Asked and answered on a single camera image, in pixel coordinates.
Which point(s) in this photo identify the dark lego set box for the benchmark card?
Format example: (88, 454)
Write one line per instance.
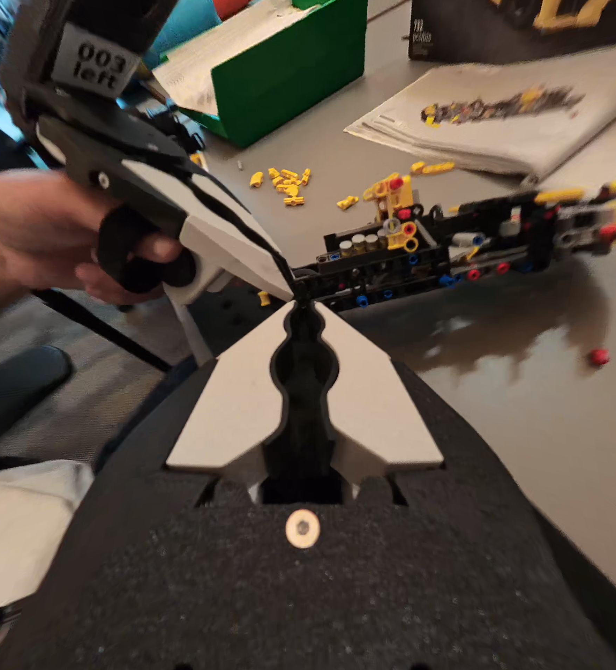
(475, 31)

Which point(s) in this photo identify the person's white shirt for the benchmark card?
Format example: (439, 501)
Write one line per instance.
(25, 534)

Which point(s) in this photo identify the small yellow lego connector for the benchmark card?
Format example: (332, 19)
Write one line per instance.
(417, 167)

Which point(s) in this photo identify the yellow lego beam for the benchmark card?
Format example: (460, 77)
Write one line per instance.
(439, 168)

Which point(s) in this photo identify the pile of yellow lego pieces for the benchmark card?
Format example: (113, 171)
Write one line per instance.
(284, 186)

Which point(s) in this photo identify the green plastic bin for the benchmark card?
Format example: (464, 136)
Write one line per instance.
(287, 78)

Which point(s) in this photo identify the black metal leg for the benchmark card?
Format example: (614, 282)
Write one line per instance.
(104, 330)

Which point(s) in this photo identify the black device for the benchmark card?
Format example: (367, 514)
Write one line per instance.
(180, 128)

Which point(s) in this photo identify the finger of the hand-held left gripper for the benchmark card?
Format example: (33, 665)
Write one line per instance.
(224, 251)
(234, 204)

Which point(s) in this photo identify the white paper sheets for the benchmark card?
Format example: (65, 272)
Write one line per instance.
(219, 63)

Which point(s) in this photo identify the black office chair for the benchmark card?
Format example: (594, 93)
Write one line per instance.
(15, 398)

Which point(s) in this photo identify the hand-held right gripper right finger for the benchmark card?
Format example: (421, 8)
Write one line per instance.
(381, 418)

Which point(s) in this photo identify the person's left hand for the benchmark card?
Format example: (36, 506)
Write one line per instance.
(30, 235)

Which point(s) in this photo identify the black yellow lego car chassis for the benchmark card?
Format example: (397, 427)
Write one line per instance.
(433, 246)

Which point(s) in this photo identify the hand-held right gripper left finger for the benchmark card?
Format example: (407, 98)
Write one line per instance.
(229, 418)

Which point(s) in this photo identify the lego instruction booklet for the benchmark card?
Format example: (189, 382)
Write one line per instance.
(496, 136)

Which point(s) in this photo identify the red lego connector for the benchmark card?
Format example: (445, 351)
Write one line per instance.
(599, 358)

